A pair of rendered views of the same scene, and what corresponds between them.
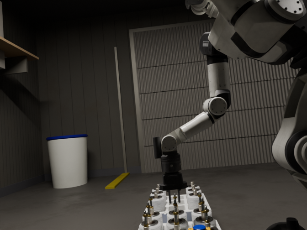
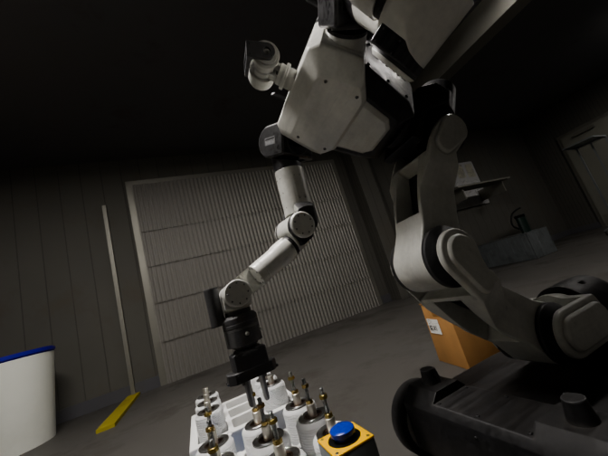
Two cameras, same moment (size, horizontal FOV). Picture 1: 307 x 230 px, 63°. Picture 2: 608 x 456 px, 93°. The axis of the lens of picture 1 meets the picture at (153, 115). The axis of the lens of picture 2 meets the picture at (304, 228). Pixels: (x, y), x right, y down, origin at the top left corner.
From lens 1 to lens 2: 0.37 m
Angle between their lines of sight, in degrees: 29
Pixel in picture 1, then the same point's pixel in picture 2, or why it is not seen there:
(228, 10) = not seen: outside the picture
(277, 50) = (379, 128)
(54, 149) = not seen: outside the picture
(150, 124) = (169, 308)
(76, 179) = (29, 436)
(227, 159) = (279, 334)
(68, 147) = (11, 377)
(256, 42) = (420, 37)
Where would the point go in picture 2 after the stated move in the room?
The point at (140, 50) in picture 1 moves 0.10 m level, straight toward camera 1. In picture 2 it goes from (146, 208) to (145, 205)
